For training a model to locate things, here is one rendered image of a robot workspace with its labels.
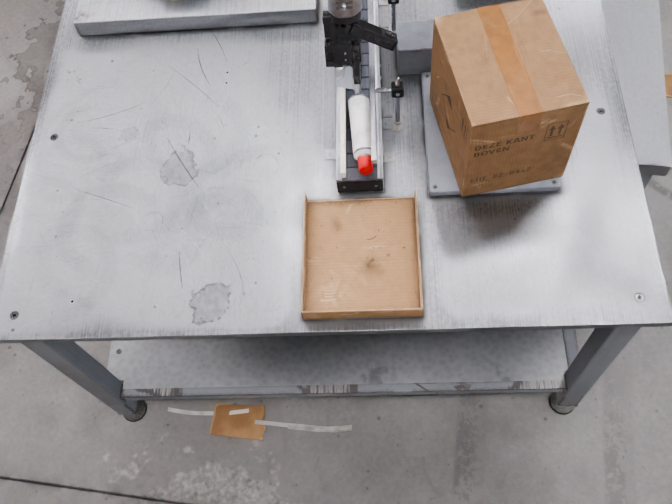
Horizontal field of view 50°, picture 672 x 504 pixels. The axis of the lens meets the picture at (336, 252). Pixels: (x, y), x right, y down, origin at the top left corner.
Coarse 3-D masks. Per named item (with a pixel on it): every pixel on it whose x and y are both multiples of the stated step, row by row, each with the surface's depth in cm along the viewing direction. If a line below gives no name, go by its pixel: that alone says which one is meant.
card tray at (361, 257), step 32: (416, 192) 164; (320, 224) 166; (352, 224) 165; (384, 224) 165; (416, 224) 161; (320, 256) 162; (352, 256) 162; (384, 256) 161; (416, 256) 160; (320, 288) 159; (352, 288) 158; (384, 288) 157; (416, 288) 157
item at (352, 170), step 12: (348, 96) 177; (348, 108) 175; (348, 120) 173; (348, 132) 172; (348, 144) 170; (348, 156) 168; (348, 168) 167; (348, 180) 165; (360, 180) 165; (372, 180) 165
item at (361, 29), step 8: (352, 24) 158; (360, 24) 159; (368, 24) 161; (352, 32) 159; (360, 32) 159; (368, 32) 159; (376, 32) 160; (384, 32) 161; (392, 32) 162; (368, 40) 160; (376, 40) 160; (384, 40) 160; (392, 40) 160; (392, 48) 162
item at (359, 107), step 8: (352, 96) 170; (360, 96) 170; (352, 104) 170; (360, 104) 169; (368, 104) 170; (352, 112) 169; (360, 112) 168; (368, 112) 169; (352, 120) 168; (360, 120) 167; (368, 120) 167; (352, 128) 167; (360, 128) 166; (368, 128) 166; (352, 136) 167; (360, 136) 165; (368, 136) 165; (352, 144) 166; (360, 144) 164; (368, 144) 164; (360, 152) 163; (368, 152) 163; (360, 160) 163; (368, 160) 163; (360, 168) 162; (368, 168) 162
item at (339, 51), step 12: (324, 12) 160; (360, 12) 157; (324, 24) 160; (336, 24) 159; (348, 24) 159; (336, 36) 161; (348, 36) 160; (324, 48) 161; (336, 48) 160; (348, 48) 160; (360, 48) 162; (336, 60) 163; (348, 60) 163; (360, 60) 162
